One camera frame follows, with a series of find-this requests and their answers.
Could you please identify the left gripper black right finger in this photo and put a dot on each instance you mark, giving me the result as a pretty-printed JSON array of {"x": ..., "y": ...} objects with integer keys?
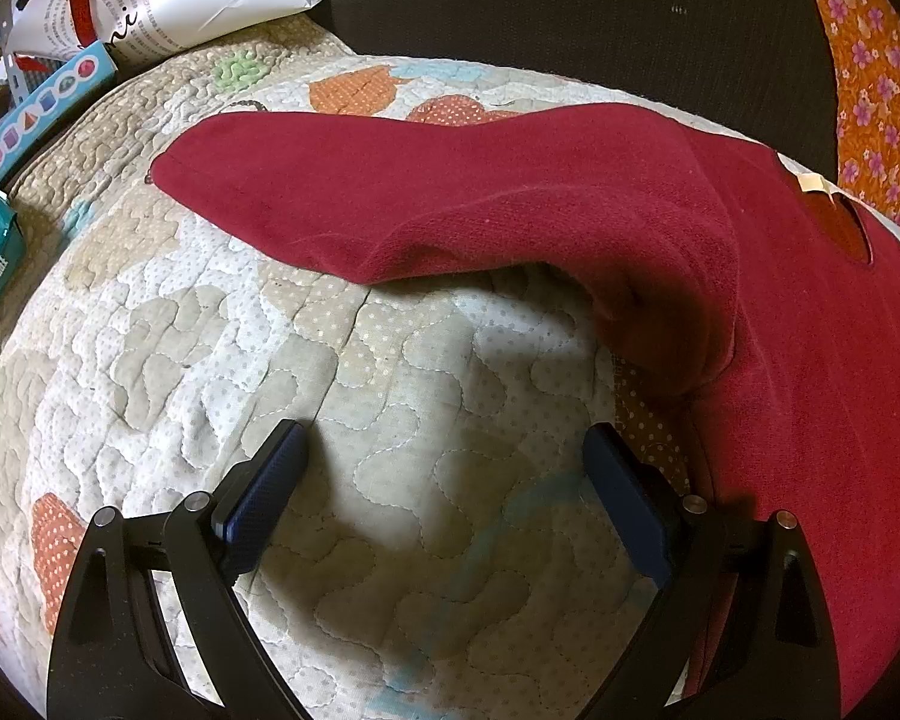
[{"x": 738, "y": 628}]

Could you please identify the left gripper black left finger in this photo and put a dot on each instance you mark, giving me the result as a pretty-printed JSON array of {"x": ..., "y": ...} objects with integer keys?
[{"x": 112, "y": 656}]

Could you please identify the dark red small sweater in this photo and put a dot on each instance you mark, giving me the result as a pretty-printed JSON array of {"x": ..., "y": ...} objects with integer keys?
[{"x": 771, "y": 313}]

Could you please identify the quilted heart pattern bedspread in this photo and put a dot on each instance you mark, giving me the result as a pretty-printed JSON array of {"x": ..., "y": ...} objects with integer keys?
[{"x": 445, "y": 556}]

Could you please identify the light blue shapes toy box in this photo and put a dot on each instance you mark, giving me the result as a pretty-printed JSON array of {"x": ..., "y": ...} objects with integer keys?
[{"x": 79, "y": 82}]

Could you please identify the orange floral fabric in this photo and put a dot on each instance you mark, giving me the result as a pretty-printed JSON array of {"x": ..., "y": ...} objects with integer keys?
[{"x": 864, "y": 36}]

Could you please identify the black ribbed fabric cushion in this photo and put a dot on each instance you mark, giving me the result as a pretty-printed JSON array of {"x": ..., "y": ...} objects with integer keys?
[{"x": 763, "y": 68}]

